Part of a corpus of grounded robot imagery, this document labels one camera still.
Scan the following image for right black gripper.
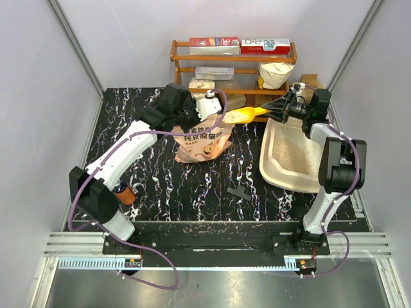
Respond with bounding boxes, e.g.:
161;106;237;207
261;90;313;123

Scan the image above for yellow plastic litter scoop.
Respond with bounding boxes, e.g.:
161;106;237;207
223;107;270;124

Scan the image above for pink cat litter bag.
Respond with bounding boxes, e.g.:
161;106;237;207
174;115;234;164

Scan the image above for black bag clip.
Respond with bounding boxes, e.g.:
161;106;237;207
227;185;252;201

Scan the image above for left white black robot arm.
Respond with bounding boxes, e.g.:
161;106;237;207
69;83;212;254

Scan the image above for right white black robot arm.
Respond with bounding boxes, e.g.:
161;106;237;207
262;87;367;254

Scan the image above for dark brown box under shelf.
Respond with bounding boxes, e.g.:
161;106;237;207
245;94;281;107

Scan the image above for silver box middle shelf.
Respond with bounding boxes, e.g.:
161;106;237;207
195;66;235;81

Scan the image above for beige litter box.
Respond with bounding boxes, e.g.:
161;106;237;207
259;117;322;194

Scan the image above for red white box right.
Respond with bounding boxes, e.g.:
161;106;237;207
240;38;291;55

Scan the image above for red silver box left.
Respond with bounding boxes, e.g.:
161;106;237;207
189;37;240;55

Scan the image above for white bag lower shelf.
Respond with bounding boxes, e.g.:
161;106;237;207
189;78;215;99

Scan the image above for white paper bag on shelf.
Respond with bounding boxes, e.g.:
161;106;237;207
257;62;295;90

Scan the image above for brown cardboard boxes right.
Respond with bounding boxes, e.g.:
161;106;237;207
300;74;324;103

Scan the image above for wooden shelf rack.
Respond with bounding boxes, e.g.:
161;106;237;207
170;40;297;107

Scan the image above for orange spray bottle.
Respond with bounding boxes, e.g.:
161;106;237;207
113;180;136;205

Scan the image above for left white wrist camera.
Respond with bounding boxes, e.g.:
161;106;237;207
196;90;224;122

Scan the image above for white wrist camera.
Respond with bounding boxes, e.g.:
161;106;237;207
290;82;306;100
196;90;224;122

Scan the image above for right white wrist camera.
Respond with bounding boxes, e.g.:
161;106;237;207
290;82;306;100

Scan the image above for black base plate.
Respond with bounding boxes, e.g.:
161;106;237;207
101;221;331;256

